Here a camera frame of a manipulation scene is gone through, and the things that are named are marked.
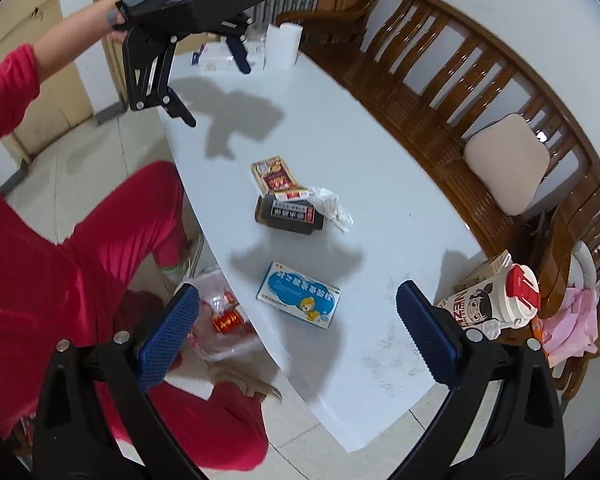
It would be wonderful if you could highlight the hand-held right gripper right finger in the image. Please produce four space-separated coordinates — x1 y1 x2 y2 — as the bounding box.
390 281 566 480

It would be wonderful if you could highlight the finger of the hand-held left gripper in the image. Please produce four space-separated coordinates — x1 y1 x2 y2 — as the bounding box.
214 12 255 76
121 25 198 129

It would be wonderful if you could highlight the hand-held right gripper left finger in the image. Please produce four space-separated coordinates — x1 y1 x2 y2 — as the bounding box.
32 284 201 480

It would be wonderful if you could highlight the plastic bag waste bin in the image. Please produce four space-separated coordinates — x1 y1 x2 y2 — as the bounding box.
187 270 276 361

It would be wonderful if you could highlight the red cigarette box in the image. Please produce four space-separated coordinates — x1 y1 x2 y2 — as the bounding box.
212 307 243 333

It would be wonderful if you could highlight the blue medicine box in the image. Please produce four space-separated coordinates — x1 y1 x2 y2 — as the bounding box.
256 261 341 331

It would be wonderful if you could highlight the person's left forearm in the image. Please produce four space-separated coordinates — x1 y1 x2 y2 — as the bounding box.
0 0 112 161

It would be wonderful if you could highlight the person's left hand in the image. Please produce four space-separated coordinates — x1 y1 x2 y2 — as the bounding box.
104 0 146 45

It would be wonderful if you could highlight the white tissue box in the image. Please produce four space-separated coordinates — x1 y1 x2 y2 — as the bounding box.
192 40 266 72

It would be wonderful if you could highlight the white paper roll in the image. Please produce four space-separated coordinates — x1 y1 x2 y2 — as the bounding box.
265 22 302 68

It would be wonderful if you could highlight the white cartoon tumbler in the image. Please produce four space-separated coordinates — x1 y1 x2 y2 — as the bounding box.
435 262 541 343

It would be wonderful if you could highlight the person's left shoe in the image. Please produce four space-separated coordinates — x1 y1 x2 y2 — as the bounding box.
165 232 205 281

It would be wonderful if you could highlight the person's shoe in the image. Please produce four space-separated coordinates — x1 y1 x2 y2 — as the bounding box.
165 232 205 281
210 360 283 403

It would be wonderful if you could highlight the beige carton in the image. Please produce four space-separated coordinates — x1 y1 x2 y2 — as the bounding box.
455 250 512 301

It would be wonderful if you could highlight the person's right shoe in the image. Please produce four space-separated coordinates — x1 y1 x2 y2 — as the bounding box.
210 360 283 403

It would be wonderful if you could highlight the orange packet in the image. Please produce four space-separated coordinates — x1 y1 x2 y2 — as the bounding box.
532 317 556 356

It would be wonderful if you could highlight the brown and gold box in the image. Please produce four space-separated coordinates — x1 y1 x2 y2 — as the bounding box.
251 156 301 196

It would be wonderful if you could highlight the person in red clothes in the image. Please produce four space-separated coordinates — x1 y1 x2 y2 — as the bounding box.
0 160 191 436

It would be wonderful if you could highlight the pink plastic bag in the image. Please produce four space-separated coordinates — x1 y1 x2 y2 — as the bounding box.
542 285 600 366

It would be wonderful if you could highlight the black box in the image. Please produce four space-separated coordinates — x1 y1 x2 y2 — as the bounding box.
254 195 326 236

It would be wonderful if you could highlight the crumpled white tissue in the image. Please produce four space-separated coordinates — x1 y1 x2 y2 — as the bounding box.
307 186 355 233

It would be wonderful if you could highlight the grey cloth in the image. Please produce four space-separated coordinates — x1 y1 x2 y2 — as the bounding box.
570 240 600 291

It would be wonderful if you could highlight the beige cushion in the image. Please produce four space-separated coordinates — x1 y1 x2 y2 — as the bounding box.
462 112 551 216

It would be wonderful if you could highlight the wooden armchair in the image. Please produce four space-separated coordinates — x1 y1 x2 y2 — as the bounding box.
535 175 600 401

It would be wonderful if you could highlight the wooden sofa bench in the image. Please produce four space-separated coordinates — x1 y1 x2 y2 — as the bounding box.
275 0 600 261

